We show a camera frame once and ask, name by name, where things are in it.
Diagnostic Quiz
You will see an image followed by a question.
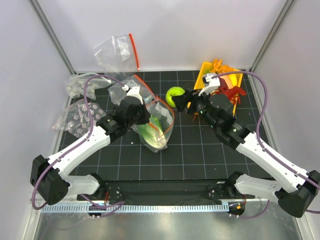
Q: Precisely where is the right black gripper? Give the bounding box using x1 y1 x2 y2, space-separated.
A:
172 86 219 131

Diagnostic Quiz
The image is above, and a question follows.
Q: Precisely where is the toy green apple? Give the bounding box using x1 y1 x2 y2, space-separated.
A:
165 86 185 108

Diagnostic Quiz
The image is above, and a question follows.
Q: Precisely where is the toy green lettuce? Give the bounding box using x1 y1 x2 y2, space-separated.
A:
136 116 167 152

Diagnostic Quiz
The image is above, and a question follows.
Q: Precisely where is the clear bag orange zipper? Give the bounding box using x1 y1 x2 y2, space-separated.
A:
93 33 140 76
108 74 156 106
131 96 176 154

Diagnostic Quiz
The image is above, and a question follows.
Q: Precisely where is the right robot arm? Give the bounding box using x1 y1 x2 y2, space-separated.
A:
171 90 320 218

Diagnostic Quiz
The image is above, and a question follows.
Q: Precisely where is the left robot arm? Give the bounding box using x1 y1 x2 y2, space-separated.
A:
30 96 151 206

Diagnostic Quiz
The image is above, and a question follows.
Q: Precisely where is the bag of pink discs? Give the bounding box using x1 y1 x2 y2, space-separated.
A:
52 99 106 138

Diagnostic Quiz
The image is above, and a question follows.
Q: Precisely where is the upright clear bag orange zipper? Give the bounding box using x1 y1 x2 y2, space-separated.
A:
93 33 140 76

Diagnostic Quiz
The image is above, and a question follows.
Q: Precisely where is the bag of white discs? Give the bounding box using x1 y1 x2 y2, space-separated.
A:
64 72 112 100

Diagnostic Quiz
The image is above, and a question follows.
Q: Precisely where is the yellow plastic tray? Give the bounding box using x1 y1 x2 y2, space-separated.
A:
194 62 247 115

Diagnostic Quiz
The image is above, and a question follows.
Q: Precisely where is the toy orange coral piece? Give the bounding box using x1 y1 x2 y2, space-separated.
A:
211 58 234 74

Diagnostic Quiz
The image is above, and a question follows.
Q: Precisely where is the toy pink sausage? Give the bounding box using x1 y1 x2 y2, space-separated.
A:
220 75 233 89

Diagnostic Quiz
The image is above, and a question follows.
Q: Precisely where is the black grid mat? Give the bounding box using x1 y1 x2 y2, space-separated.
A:
69 70 271 181

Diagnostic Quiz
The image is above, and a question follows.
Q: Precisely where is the toy red lobster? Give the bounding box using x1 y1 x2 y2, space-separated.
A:
192 84 247 121

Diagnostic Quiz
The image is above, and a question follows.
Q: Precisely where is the toy yellow lemon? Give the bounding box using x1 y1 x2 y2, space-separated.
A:
228 74 238 86

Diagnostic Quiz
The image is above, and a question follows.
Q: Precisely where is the black mounting plate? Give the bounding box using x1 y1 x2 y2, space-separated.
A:
76 181 256 202

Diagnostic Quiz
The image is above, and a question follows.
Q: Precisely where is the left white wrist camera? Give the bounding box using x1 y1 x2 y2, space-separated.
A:
126 86 144 105

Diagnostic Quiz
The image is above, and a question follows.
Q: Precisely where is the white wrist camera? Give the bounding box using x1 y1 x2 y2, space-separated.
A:
126 86 144 105
198 73 221 97

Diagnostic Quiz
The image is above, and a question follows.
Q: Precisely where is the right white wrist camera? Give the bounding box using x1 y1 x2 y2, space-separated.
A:
198 73 221 97

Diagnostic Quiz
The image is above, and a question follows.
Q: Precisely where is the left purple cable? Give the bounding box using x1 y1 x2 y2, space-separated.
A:
31 75 128 217

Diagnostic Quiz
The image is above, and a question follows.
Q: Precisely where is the purple cable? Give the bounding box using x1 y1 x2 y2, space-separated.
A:
212 70 320 218
31 75 128 217

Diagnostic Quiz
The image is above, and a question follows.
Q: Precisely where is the aluminium front rail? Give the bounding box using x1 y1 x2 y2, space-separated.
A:
31 180 305 213

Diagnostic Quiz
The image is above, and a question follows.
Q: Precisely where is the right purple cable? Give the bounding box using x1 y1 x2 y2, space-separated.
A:
212 70 320 218

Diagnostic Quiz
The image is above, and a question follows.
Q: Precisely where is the right aluminium post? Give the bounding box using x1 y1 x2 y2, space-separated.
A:
250 0 297 72

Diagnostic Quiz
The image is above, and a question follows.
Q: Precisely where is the aluminium post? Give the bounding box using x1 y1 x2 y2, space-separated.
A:
28 0 76 74
250 0 297 72

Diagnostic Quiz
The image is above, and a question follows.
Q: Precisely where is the left aluminium post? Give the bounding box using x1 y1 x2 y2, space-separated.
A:
28 0 76 74

